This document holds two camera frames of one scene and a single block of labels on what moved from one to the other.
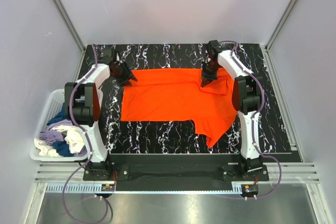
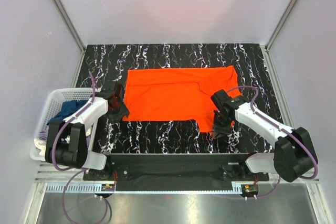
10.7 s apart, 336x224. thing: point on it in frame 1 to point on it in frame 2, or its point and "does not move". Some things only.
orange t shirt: (177, 95) does not move
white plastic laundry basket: (54, 106) does not move
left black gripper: (123, 72) to (119, 102)
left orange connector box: (107, 188) does not move
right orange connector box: (250, 188) does not move
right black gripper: (209, 72) to (220, 126)
